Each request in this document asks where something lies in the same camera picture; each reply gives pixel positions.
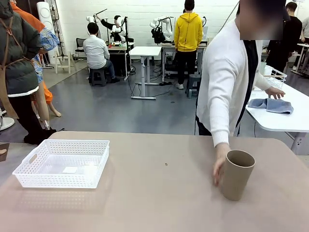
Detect person's right hand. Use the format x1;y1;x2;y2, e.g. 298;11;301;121
212;142;230;187

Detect person's left hand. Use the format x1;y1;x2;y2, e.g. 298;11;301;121
265;86;286;100

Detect blue grey towel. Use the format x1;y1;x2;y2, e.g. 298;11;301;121
248;98;295;116

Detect tall brown cup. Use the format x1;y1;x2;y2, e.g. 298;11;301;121
220;149;256;202

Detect white perforated plastic basket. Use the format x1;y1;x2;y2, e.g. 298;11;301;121
12;139;111;189

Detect person's left forearm white sleeve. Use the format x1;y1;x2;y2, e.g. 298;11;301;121
253;71;272;92

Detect person's right forearm white sleeve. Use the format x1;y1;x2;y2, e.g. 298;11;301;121
209;96;239;148

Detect white desk with thin legs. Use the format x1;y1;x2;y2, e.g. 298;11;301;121
291;43;309;78

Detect person in white cardigan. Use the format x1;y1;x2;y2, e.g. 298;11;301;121
194;0;290;148

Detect person in black clothes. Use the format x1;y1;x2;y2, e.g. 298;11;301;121
265;1;304;73

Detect person in grey sweater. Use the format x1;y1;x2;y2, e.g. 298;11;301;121
300;16;309;44

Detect grey plastic stool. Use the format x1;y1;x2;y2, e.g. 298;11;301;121
185;73;202;99

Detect person in yellow hoodie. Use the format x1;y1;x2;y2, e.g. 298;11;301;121
173;0;203;90

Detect long robot workbench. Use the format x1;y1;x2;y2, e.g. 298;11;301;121
161;40;211;83

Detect white standing desk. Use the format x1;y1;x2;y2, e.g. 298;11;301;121
129;45;163;100

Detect black plastic stool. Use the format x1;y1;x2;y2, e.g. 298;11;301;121
89;69;107;87

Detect wooden top robot workbench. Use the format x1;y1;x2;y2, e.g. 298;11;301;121
103;41;136;81

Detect seated person in white shirt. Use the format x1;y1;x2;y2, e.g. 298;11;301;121
83;22;121;84

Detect black office chair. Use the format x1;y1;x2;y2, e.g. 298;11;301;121
74;38;88;58

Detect white wooden step stool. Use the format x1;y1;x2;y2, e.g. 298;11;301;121
54;50;77;74

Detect figure in orange blue clothing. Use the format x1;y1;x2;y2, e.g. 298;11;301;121
11;0;62;126

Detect white round floor base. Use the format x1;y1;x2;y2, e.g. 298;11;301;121
0;117;15;131

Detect person in dark green jacket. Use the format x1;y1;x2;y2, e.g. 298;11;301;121
0;0;57;145

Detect white wire basket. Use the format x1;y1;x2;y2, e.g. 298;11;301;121
262;67;288;91

